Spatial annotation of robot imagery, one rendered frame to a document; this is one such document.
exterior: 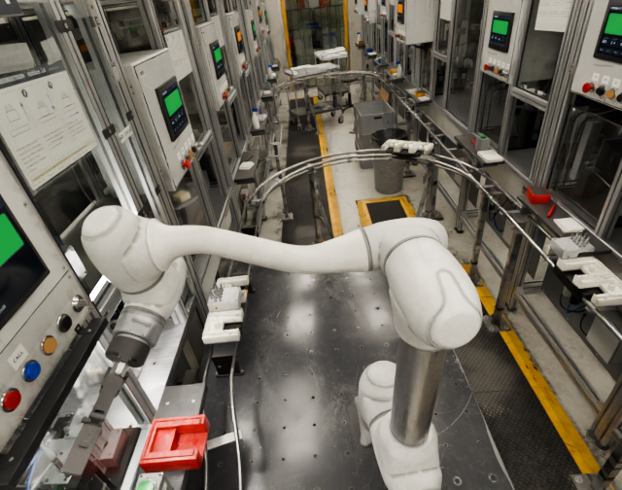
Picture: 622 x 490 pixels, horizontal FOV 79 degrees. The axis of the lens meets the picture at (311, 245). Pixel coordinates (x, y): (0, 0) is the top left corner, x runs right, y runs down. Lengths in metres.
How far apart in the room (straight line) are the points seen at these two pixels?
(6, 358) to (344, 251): 0.65
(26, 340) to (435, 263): 0.77
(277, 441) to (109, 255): 0.95
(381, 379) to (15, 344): 0.90
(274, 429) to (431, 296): 0.96
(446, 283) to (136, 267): 0.54
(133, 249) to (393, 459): 0.81
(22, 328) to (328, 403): 1.01
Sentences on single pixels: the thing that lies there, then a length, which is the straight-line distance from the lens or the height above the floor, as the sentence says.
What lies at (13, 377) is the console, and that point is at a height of 1.44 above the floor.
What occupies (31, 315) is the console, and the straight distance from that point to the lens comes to 0.90.
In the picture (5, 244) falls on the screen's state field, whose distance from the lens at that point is 0.83.
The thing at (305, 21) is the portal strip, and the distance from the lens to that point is 9.20.
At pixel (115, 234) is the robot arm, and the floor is 1.64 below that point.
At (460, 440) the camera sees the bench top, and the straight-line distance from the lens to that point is 1.47.
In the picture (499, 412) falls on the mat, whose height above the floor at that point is 0.01.
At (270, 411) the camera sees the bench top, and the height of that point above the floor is 0.68.
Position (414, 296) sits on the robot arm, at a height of 1.49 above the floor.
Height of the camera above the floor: 1.95
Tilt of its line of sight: 34 degrees down
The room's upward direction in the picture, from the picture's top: 7 degrees counter-clockwise
